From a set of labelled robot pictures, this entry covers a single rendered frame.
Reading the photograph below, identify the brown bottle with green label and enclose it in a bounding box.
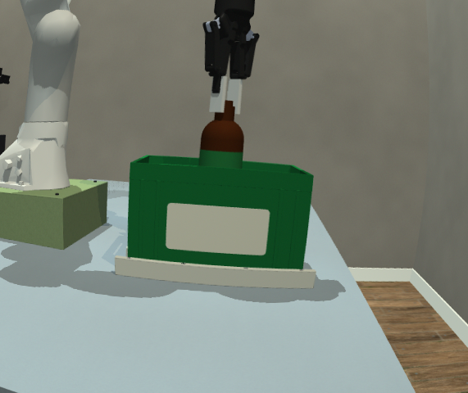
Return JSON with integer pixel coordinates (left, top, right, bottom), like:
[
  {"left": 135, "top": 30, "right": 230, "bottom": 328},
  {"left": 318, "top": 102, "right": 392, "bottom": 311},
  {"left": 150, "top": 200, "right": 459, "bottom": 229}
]
[{"left": 198, "top": 100, "right": 244, "bottom": 169}]

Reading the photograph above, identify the green crate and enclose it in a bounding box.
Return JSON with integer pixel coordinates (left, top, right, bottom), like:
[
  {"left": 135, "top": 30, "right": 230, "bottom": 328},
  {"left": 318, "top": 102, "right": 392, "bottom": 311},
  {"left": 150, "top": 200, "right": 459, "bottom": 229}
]
[{"left": 128, "top": 155, "right": 314, "bottom": 269}]

